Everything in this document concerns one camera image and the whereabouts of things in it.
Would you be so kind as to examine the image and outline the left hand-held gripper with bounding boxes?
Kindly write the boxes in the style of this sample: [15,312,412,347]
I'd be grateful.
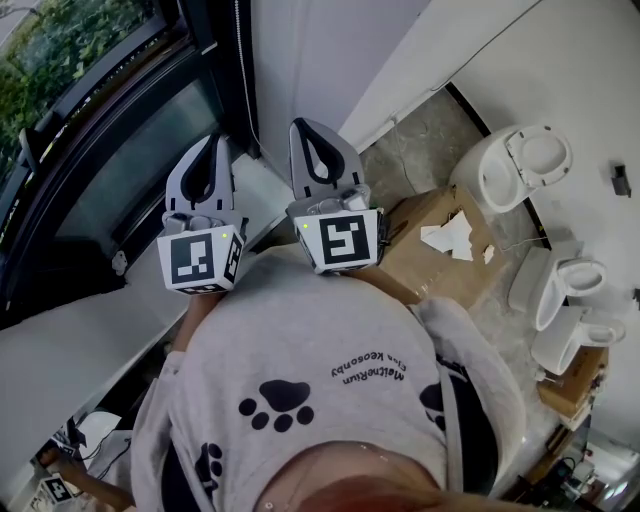
[156,133,250,297]

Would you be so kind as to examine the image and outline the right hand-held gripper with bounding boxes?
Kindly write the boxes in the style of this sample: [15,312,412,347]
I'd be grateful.
[285,117,386,277]

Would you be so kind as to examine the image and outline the white beaded blind cord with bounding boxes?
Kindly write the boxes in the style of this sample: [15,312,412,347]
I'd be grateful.
[233,0,264,152]

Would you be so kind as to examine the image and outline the person's left forearm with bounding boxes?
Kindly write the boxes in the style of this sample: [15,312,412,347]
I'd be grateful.
[172,293,222,354]

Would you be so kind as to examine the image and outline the person's right forearm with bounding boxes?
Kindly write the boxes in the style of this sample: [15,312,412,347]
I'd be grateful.
[349,264,424,307]

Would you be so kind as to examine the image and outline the dark-framed window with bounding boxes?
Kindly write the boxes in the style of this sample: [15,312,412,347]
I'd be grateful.
[0,0,262,332]

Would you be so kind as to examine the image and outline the black handheld screen device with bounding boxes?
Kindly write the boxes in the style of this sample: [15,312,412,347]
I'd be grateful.
[374,207,392,267]

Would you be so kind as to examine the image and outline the large torn white paper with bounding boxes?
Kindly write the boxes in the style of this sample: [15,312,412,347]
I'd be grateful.
[419,210,476,263]

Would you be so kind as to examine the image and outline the large brown cardboard box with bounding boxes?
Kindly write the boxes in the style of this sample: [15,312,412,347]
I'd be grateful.
[377,184,514,309]

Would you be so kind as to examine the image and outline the white toilet with raised lid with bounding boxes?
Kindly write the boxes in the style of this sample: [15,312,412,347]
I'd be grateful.
[448,124,574,216]

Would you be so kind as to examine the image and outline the person's grey paw-print shirt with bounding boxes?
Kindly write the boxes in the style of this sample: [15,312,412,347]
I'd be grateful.
[129,249,529,512]

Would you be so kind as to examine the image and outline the green trees outside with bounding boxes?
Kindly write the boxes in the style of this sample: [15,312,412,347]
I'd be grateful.
[0,0,167,157]

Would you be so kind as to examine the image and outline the white window sill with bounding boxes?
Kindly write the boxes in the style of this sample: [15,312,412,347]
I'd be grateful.
[0,149,301,476]

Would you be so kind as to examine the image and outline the white low table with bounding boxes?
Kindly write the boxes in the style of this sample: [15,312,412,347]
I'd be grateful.
[74,410,134,484]

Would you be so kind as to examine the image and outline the person's head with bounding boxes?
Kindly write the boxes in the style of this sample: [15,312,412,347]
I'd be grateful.
[254,442,496,512]

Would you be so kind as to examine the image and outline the small brown cardboard box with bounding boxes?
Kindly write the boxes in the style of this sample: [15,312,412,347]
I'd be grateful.
[537,347,611,419]

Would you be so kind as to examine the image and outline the black electronics clutter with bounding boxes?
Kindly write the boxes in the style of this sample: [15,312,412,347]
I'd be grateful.
[494,429,640,512]

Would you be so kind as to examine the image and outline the black window handle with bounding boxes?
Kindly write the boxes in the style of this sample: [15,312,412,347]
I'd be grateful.
[18,127,42,174]

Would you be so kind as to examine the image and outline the white floor cable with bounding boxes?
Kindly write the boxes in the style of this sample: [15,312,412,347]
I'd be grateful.
[499,234,549,254]

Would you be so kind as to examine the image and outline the black wall bracket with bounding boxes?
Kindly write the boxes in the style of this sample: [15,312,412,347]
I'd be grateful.
[609,162,633,199]

